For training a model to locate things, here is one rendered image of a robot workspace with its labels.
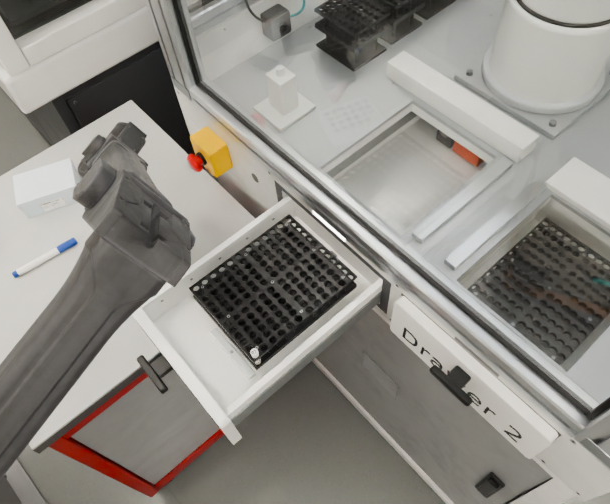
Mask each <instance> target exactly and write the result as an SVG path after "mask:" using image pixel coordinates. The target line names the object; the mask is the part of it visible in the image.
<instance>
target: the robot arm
mask: <svg viewBox="0 0 610 504"><path fill-rule="evenodd" d="M146 137H147V135H146V134H145V133H144V132H143V131H141V130H140V129H139V128H138V127H137V126H135V125H134V124H133V123H132V122H131V121H130V122H129V123H125V122H119V123H117V124H116V125H115V127H114V128H113V129H112V131H111V132H110V133H109V135H108V136H107V137H106V138H105V137H104V136H101V135H99V134H98V135H97V136H96V137H95V138H94V139H93V140H92V141H91V142H90V143H89V145H88V146H87V147H86V148H85V150H84V151H83V152H82V155H84V157H83V158H82V159H81V162H80V163H79V165H78V174H79V175H80V177H81V180H80V182H79V183H77V185H76V187H75V188H74V190H73V197H72V199H74V200H75V201H76V202H78V203H79V204H81V205H82V206H83V207H85V208H84V210H85V211H84V213H83V215H82V218H83V219H84V221H85V222H86V223H87V224H88V225H89V226H90V227H91V228H92V229H93V230H94V231H93V232H92V234H91V235H90V236H89V237H88V239H87V240H86V241H85V245H84V248H83V250H82V252H81V254H80V256H79V258H78V260H77V262H76V264H75V266H74V268H73V269H72V271H71V273H70V275H69V276H68V278H67V279H66V281H65V282H64V284H63V285H62V287H61V288H60V290H59V291H58V292H57V294H56V295H55V296H54V298H53V299H52V300H51V302H50V303H49V304H48V305H47V307H46V308H45V309H44V310H43V312H42V313H41V314H40V315H39V317H38V318H37V319H36V320H35V322H34V323H33V324H32V325H31V327H30V328H29V329H28V330H27V331H26V333H25V334H24V335H23V336H22V338H21V339H20V340H19V341H18V343H17V344H16V345H15V346H14V348H13V349H12V350H11V351H10V353H9V354H8V355H7V356H6V358H5V359H4V360H3V361H2V363H1V364H0V480H1V479H2V478H3V476H4V475H5V474H6V472H7V471H8V470H9V468H10V467H11V466H12V465H13V463H14V462H15V461H16V459H17V458H18V457H19V455H20V454H21V453H22V452H23V450H24V449H25V448H26V446H27V445H28V444H29V443H30V441H31V440H32V439H33V437H34V436H35V435H36V433H37V432H38V431H39V430H40V428H41V427H42V426H43V424H44V423H45V422H46V421H47V419H48V418H49V417H50V415H51V414H52V413H53V411H54V410H55V409H56V408H57V406H58V405H59V404H60V402H61V401H62V400H63V399H64V397H65V396H66V395H67V393H68V392H69V391H70V389H71V388H72V387H73V386H74V384H75V383H76V382H77V380H78V379H79V378H80V377H81V375H82V374H83V373H84V371H85V370H86V369H87V367H88V366H89V365H90V364H91V362H92V361H93V360H94V358H95V357H96V356H97V355H98V353H99V352H100V351H101V349H102V348H103V347H104V345H105V344H106V343H107V342H108V340H109V339H110V338H111V337H112V335H113V334H114V333H115V332H116V331H117V330H118V329H119V327H120V326H121V325H122V324H123V323H124V322H125V321H126V320H127V319H128V318H129V317H130V316H131V315H132V314H133V313H134V312H135V311H136V310H137V309H138V308H140V307H141V306H142V305H143V304H144V303H145V302H147V301H148V300H149V299H150V298H151V297H154V296H156V295H157V294H158V292H159V291H160V290H161V288H162V287H163V286H164V284H165V283H166V282H167V283H169V284H170V285H172V286H173V287H176V285H177V284H178V283H179V281H180V280H181V279H182V277H183V276H184V275H185V273H186V272H187V271H188V269H189V268H190V266H191V249H192V248H193V247H194V244H195V240H196V237H195V236H194V234H193V233H192V231H191V230H190V223H189V222H188V219H187V218H186V217H184V216H183V215H182V214H180V213H179V212H178V211H177V210H175V209H174V208H173V206H172V204H171V202H170V201H169V200H168V199H167V198H166V197H165V196H164V195H163V194H162V193H161V192H160V191H159V190H158V189H157V188H156V186H155V184H154V183H153V181H152V179H151V178H150V176H149V174H148V173H147V166H148V163H147V162H146V161H145V160H144V159H142V158H141V157H140V156H139V155H138V154H139V152H140V151H141V149H142V148H143V147H144V145H145V143H146V140H145V138H146Z"/></svg>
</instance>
